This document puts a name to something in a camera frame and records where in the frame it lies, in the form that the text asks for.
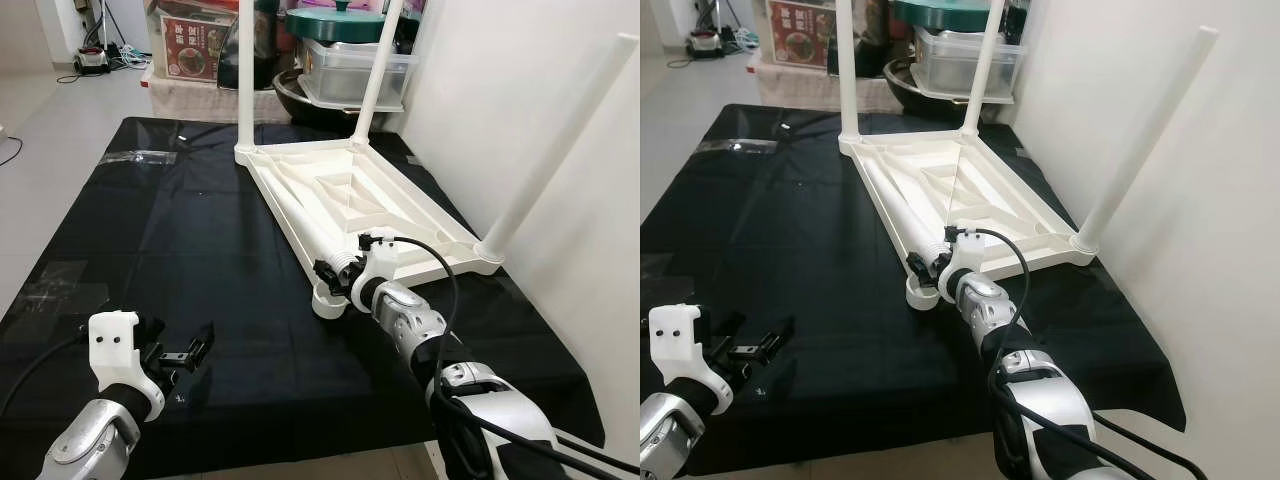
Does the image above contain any black tablecloth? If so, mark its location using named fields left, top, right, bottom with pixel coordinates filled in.
left=640, top=103, right=1186, bottom=477
left=0, top=115, right=606, bottom=479

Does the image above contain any white plastic table top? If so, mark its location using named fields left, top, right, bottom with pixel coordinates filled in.
left=234, top=140, right=506, bottom=321
left=838, top=130, right=1096, bottom=311

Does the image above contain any clear tape patch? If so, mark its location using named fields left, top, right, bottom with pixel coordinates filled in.
left=640, top=252, right=683, bottom=297
left=18, top=260, right=106, bottom=307

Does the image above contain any clear plastic storage container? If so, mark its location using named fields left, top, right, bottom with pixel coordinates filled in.
left=300, top=38, right=419, bottom=106
left=912, top=28, right=1026, bottom=96

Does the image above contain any beige cloth covered bench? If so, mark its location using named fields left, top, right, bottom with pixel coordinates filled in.
left=150, top=75, right=291, bottom=123

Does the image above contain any black bag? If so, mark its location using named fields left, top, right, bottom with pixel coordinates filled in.
left=218, top=12, right=283, bottom=91
left=828, top=0, right=893, bottom=79

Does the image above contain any dark green pot lid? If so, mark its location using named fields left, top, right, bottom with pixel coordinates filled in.
left=893, top=0, right=996, bottom=31
left=285, top=3, right=391, bottom=43

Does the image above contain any upright vacuum cleaner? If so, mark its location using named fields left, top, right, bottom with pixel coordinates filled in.
left=685, top=30, right=726, bottom=60
left=72, top=45, right=116, bottom=77

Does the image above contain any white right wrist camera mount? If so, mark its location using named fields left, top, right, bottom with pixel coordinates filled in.
left=350, top=228, right=399, bottom=309
left=940, top=225, right=989, bottom=301

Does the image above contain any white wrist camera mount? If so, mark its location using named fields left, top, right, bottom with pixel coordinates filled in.
left=85, top=311, right=166, bottom=421
left=940, top=225, right=989, bottom=301
left=648, top=304, right=731, bottom=416
left=350, top=228, right=399, bottom=309

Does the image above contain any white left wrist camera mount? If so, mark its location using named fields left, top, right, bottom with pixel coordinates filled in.
left=648, top=304, right=731, bottom=416
left=85, top=311, right=166, bottom=421

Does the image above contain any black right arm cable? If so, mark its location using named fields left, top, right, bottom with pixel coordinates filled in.
left=360, top=232, right=641, bottom=477
left=955, top=228, right=1211, bottom=480

